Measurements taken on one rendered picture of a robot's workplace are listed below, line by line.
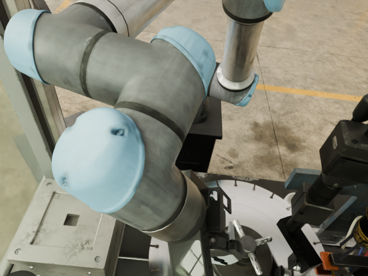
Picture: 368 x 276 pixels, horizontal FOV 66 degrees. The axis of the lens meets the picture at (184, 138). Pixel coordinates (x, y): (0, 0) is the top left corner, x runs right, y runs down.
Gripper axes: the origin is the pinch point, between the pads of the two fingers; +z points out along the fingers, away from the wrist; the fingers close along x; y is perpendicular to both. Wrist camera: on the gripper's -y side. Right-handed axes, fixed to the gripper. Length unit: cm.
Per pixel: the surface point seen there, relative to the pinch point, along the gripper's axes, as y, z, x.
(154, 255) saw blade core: 0.8, -2.8, 12.6
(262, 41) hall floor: 256, 165, 7
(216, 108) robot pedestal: 62, 33, 14
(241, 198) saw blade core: 13.8, 7.8, -0.9
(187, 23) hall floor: 278, 126, 82
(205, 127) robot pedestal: 51, 29, 16
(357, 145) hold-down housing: 8.1, -17.4, -20.2
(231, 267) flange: -0.4, 2.9, 0.3
